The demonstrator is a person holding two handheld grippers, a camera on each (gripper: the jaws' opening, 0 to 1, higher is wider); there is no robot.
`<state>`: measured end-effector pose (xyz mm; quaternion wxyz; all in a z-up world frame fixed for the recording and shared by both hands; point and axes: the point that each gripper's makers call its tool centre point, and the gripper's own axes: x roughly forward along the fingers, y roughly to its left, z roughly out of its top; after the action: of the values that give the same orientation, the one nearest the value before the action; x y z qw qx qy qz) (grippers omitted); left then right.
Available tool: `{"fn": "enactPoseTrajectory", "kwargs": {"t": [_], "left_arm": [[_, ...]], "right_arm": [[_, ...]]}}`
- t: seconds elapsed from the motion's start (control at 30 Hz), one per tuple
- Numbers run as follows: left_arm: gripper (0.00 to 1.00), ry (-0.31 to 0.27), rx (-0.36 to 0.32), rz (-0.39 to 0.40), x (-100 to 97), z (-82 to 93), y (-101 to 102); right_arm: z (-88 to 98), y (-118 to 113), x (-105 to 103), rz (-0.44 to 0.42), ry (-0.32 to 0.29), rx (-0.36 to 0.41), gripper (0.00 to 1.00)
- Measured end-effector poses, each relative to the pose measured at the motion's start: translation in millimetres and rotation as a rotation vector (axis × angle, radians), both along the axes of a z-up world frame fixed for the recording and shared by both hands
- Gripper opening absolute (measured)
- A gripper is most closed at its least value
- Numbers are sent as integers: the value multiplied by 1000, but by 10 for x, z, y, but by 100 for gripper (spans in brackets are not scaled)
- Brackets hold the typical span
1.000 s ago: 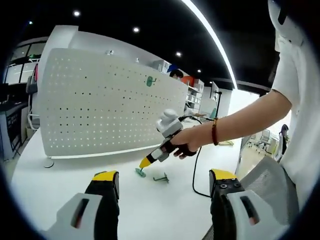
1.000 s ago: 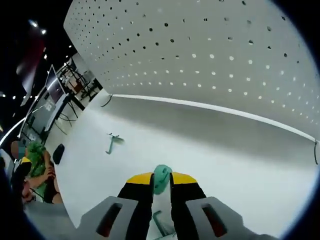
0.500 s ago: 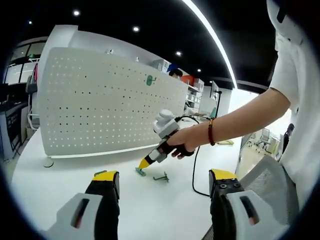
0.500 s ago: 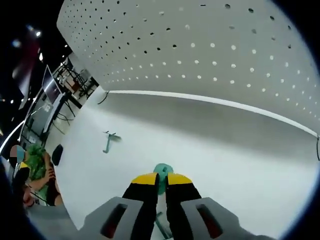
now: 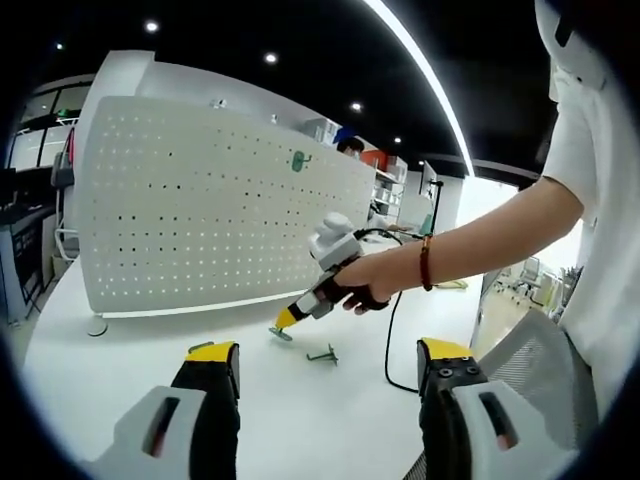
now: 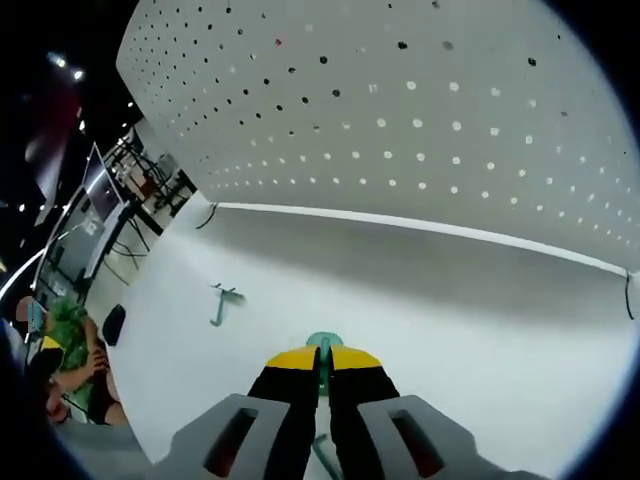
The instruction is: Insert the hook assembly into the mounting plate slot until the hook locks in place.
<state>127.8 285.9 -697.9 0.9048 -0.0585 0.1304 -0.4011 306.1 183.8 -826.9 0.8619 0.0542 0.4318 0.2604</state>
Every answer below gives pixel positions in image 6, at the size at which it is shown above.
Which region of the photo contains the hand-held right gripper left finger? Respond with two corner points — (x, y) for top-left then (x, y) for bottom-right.
(171, 344), (322, 480)

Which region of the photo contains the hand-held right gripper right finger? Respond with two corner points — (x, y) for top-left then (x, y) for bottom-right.
(328, 344), (481, 480)

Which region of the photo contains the green hook assembly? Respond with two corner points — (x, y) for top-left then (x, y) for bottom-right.
(208, 282), (247, 329)
(304, 329), (347, 480)

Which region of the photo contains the white perforated mounting plate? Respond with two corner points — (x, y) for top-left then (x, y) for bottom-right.
(115, 0), (640, 321)

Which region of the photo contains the black computer mouse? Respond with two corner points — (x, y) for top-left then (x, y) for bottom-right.
(102, 303), (127, 347)

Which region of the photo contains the black desk frame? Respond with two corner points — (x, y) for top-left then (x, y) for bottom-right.
(84, 199), (166, 281)

